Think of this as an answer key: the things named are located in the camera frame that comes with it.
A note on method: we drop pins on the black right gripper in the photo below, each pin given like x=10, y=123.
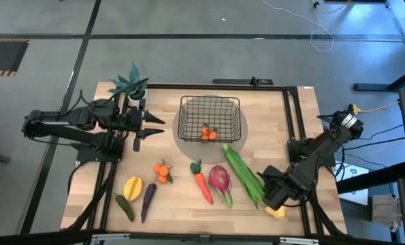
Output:
x=277, y=194

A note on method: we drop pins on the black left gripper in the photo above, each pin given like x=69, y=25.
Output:
x=134, y=120

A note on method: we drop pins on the yellow lemon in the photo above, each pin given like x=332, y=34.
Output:
x=277, y=213

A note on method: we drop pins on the long green vegetable bundle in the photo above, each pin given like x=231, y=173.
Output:
x=243, y=173

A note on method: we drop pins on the orange fruit cluster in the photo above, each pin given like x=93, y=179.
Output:
x=209, y=133
x=163, y=171

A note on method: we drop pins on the pink dragon fruit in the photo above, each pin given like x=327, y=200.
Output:
x=219, y=180

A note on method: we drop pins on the yellow star fruit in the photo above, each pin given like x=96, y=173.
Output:
x=133, y=188

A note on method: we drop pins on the purple eggplant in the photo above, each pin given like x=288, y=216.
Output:
x=148, y=199

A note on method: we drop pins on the orange carrot with green top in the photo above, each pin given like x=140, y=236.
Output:
x=203, y=187

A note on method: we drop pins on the dark green chili pepper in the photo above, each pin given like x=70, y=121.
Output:
x=124, y=206

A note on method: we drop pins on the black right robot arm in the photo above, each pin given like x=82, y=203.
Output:
x=319, y=153

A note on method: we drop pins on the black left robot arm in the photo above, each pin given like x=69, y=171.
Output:
x=86, y=117

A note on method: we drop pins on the white plant pot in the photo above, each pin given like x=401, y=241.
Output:
x=134, y=101

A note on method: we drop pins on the green artificial plant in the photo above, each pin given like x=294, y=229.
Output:
x=133, y=76

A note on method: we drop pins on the grey round mat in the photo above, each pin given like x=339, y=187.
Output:
x=205, y=153

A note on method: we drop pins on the white sheet with recycling mark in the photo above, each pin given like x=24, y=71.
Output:
x=353, y=183

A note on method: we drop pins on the grey box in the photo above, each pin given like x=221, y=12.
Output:
x=386, y=211

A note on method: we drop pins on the black hazard-striped floor hatch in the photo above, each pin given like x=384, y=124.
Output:
x=3, y=56

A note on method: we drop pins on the silver aluminium bracket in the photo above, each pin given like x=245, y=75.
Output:
x=299, y=241
x=110, y=238

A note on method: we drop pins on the black aluminium table frame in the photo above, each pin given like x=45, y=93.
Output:
x=222, y=87

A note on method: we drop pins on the black desk leg frame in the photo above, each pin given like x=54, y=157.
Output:
x=403, y=80

